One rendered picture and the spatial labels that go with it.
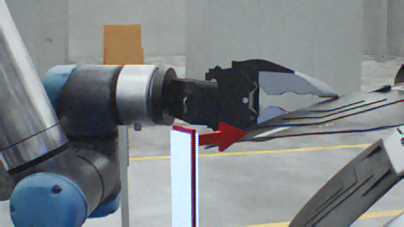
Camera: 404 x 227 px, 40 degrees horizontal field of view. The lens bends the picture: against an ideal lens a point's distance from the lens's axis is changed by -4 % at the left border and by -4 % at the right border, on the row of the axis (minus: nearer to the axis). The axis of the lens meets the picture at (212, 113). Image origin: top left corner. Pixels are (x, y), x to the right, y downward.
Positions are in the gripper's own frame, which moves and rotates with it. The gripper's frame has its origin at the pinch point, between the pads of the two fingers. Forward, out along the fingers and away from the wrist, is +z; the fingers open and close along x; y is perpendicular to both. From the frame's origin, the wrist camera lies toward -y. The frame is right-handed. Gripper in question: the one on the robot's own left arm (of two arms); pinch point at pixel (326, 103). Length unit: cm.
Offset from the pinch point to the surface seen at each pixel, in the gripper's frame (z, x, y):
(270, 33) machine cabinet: -92, -59, 620
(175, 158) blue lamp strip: -10.1, 3.8, -23.7
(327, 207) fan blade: 0.4, 15.1, 15.3
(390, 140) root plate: 8.7, 5.4, 16.2
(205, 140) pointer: -8.2, 2.4, -22.4
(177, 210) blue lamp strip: -10.0, 7.8, -23.4
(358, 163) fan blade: 4.3, 9.0, 17.7
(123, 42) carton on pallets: -325, -54, 737
